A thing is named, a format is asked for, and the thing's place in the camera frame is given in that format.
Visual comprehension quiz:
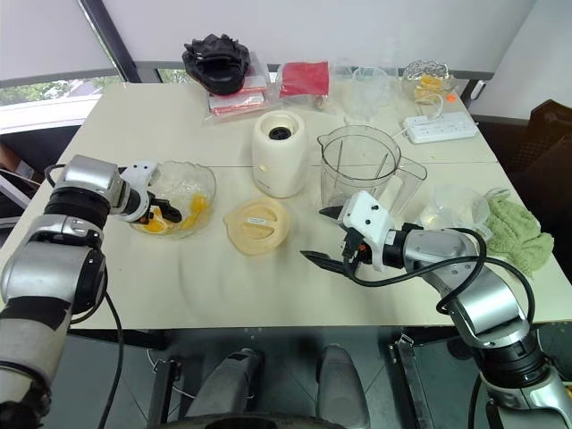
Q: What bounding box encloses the dark rounded grey shape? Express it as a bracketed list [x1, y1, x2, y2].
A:
[184, 347, 265, 424]
[314, 343, 372, 429]

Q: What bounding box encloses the black window frame post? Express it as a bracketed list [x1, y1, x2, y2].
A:
[76, 0, 145, 85]

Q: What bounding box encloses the white power cable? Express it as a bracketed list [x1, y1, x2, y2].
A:
[397, 93, 450, 138]

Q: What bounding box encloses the white power strip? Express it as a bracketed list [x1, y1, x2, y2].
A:
[402, 112, 479, 145]

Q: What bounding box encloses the cream blender base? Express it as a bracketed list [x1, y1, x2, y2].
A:
[250, 110, 310, 199]

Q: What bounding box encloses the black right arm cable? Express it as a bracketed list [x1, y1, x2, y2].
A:
[341, 226, 537, 327]

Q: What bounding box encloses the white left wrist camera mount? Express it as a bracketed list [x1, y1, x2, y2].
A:
[119, 160, 163, 223]

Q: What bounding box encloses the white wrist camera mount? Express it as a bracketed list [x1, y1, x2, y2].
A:
[119, 160, 163, 223]
[337, 190, 395, 272]

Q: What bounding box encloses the scalloped glass bowl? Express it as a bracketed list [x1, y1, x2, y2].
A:
[128, 160, 218, 241]

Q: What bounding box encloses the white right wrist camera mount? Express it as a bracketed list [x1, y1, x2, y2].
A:
[337, 190, 395, 272]

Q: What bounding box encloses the green towel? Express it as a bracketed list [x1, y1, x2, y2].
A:
[484, 190, 556, 282]

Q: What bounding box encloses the clear blender jar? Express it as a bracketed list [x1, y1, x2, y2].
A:
[316, 124, 429, 216]

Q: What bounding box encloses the black chair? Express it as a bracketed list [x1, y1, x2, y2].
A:
[503, 99, 572, 236]

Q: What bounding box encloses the clear bag with red packets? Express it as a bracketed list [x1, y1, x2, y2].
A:
[202, 51, 273, 125]

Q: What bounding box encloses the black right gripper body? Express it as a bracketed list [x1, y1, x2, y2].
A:
[341, 227, 373, 276]

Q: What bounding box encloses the cream blender jar lid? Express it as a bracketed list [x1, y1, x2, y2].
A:
[223, 198, 292, 257]

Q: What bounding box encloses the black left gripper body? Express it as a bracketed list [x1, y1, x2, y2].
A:
[138, 191, 160, 224]

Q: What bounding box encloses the small clear plastic bowl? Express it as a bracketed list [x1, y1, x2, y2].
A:
[418, 183, 492, 237]

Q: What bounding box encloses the black metal table bracket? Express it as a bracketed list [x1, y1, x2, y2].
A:
[387, 331, 438, 429]
[145, 356, 185, 429]

